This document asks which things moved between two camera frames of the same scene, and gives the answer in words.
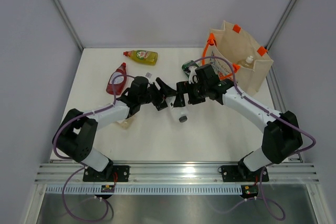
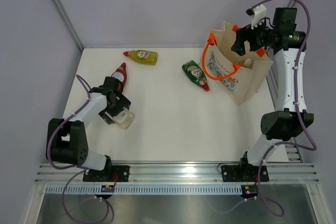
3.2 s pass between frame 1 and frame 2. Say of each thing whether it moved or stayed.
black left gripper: moved
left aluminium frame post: stayed
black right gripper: moved
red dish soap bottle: stayed
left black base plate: stayed
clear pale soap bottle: stayed
